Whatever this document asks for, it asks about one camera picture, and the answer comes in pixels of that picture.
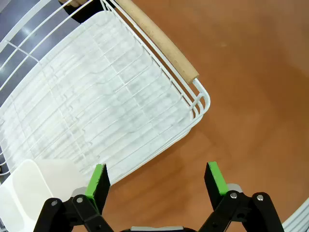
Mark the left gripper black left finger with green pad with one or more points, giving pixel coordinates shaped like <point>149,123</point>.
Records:
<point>96,193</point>

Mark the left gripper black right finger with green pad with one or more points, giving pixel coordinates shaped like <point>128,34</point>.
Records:
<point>217,188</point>

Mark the white plastic drip tray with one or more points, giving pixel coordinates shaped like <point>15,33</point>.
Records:
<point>101,96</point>

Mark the white plastic cutlery holder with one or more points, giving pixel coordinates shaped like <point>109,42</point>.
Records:
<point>29,188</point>

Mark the white ribbed plate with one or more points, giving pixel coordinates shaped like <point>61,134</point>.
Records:
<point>299,217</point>

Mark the person in white jacket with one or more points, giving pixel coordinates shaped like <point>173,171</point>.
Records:
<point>84,14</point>

